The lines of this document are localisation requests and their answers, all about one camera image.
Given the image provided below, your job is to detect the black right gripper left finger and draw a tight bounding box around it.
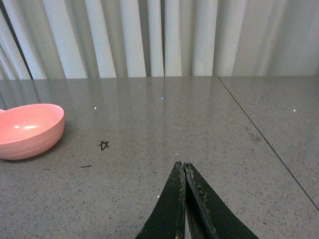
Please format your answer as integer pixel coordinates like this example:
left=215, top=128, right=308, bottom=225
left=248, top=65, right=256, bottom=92
left=136, top=161, right=186, bottom=239

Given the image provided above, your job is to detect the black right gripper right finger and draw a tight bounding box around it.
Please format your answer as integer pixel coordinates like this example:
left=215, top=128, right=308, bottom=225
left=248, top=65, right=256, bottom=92
left=184, top=162, right=257, bottom=239

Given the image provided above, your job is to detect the pink bowl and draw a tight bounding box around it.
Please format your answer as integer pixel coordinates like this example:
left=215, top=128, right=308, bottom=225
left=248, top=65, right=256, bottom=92
left=0, top=104, right=65, bottom=160

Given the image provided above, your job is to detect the white pleated curtain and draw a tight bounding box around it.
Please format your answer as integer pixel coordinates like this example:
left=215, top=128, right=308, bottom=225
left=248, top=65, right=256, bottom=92
left=0, top=0, right=319, bottom=80

